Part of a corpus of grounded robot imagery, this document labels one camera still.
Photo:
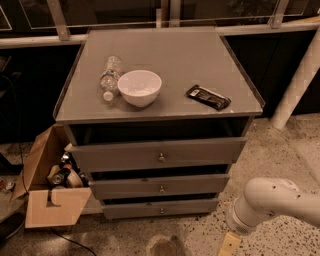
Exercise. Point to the grey middle drawer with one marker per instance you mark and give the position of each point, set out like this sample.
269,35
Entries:
158,186

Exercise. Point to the black snack packet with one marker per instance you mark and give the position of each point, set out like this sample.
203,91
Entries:
205,96

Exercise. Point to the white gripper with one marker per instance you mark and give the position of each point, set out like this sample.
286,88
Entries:
237,222

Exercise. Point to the grey bottom drawer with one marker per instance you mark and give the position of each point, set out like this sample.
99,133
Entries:
158,209

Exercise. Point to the grey top drawer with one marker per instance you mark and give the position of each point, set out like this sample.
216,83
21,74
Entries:
157,154

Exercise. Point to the grey drawer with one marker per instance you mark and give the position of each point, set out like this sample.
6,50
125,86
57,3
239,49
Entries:
158,209
158,186
157,154

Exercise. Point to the cardboard box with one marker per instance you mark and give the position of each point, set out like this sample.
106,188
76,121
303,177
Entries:
47,206

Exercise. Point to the white bowl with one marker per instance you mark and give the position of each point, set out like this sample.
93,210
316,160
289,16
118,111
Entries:
139,87

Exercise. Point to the cans in box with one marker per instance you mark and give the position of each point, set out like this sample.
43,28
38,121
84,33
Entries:
67,173

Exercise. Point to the clear plastic water bottle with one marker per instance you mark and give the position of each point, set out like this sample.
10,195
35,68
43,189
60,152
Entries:
109,78

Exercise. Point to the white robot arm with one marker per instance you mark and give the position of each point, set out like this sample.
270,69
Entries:
264,199

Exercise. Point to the white diagonal pole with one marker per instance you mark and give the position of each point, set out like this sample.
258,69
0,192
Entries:
299,83

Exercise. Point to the grey drawer cabinet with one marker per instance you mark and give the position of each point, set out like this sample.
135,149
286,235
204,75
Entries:
182,57

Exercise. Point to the metal railing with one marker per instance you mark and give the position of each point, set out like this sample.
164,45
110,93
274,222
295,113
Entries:
34,23

